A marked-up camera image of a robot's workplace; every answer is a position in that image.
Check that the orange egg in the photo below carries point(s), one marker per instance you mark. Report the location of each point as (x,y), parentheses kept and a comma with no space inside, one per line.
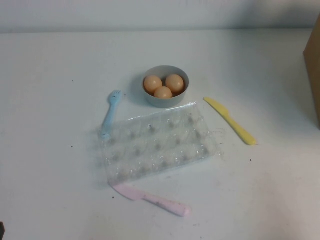
(152,83)
(175,83)
(163,93)

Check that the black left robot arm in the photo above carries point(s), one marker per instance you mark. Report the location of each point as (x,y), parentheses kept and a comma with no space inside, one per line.
(2,231)

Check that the clear plastic egg tray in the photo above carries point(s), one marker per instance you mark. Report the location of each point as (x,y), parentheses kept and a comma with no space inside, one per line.
(162,150)

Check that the brown cardboard box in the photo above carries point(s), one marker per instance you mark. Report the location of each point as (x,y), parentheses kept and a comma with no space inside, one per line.
(313,75)

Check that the grey round bowl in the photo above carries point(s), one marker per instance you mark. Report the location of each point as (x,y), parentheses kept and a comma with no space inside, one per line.
(165,103)

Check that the light blue plastic fork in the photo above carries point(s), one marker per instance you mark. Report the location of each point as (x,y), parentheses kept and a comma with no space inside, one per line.
(110,115)

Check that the yellow plastic knife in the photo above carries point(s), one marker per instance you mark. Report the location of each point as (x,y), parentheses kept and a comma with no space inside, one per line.
(232,122)

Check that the pink plastic knife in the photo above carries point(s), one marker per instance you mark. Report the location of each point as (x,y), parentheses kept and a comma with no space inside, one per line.
(160,201)

